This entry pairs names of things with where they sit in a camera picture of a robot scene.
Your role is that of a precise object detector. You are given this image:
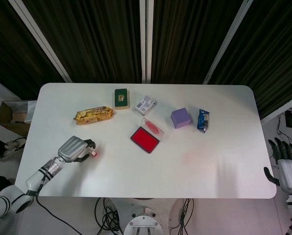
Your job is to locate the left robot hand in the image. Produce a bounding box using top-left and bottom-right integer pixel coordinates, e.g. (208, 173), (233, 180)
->
(57, 136), (97, 164)

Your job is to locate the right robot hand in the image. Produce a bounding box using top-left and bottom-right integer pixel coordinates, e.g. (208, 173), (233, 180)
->
(263, 137), (292, 194)

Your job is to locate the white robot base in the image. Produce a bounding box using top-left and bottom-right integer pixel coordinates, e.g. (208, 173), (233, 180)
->
(123, 198), (179, 235)

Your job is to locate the gold biscuit package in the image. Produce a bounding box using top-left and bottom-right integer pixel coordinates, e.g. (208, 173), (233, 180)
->
(73, 105), (115, 126)

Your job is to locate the white black sneaker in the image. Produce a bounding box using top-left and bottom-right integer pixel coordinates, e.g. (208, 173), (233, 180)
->
(0, 137), (27, 162)

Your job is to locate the brown cardboard box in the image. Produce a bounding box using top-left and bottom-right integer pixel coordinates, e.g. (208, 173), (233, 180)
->
(0, 100), (37, 137)

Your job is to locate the green yellow sponge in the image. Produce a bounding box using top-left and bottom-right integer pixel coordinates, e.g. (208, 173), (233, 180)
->
(114, 88), (131, 110)

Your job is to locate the red ink pad clear lid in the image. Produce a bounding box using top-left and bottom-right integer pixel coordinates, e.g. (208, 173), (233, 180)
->
(130, 117), (166, 155)

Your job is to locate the white blue small carton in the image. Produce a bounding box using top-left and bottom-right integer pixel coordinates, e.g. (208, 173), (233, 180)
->
(134, 94), (157, 117)

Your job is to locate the blue snack packet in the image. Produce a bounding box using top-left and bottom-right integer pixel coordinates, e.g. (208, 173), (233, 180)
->
(196, 108), (211, 135)

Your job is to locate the purple foam cube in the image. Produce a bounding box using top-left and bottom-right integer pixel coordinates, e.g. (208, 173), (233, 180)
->
(170, 107), (192, 130)

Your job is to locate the dark pleated curtain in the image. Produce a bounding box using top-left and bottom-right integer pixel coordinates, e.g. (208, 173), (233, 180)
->
(0, 0), (292, 121)

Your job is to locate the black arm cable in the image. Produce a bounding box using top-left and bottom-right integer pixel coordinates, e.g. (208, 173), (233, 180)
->
(35, 195), (125, 234)

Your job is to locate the black floor cable bundle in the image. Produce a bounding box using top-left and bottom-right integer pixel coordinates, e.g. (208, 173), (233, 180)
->
(94, 197), (124, 235)
(177, 198), (195, 235)

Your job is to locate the white metal frame post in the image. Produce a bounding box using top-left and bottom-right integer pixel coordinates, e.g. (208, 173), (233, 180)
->
(139, 0), (155, 84)
(8, 0), (73, 83)
(201, 0), (255, 85)

